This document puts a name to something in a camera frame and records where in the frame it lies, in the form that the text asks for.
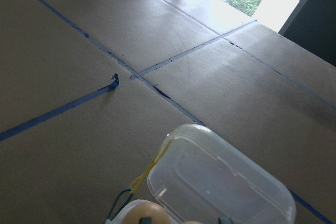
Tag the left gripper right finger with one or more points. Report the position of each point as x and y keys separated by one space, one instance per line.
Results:
x=224 y=220

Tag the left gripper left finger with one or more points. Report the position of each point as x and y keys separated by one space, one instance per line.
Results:
x=145 y=220

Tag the clear plastic egg box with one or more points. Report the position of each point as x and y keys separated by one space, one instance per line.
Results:
x=198 y=176

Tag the upper brown egg in box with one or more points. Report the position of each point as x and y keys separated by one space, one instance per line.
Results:
x=146 y=210

